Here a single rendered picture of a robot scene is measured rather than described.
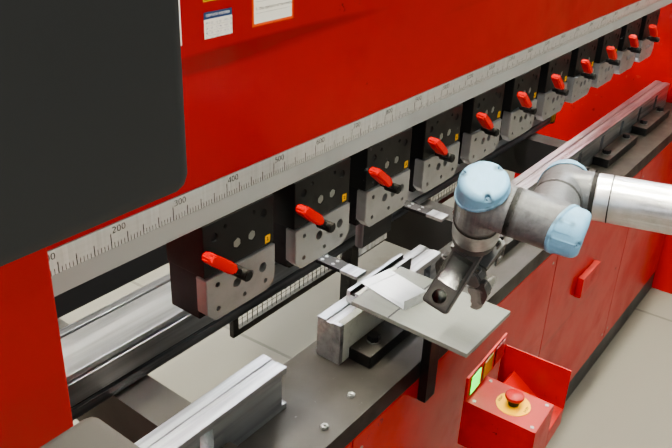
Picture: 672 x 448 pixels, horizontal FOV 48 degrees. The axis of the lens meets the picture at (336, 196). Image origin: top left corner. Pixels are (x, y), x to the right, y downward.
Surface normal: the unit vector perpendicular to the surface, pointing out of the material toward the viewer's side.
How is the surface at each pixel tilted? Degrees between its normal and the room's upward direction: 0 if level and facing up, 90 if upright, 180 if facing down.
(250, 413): 90
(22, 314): 90
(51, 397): 90
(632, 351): 0
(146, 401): 0
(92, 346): 0
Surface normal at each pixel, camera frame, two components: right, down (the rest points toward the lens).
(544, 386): -0.58, 0.33
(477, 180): -0.07, -0.55
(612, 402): 0.04, -0.90
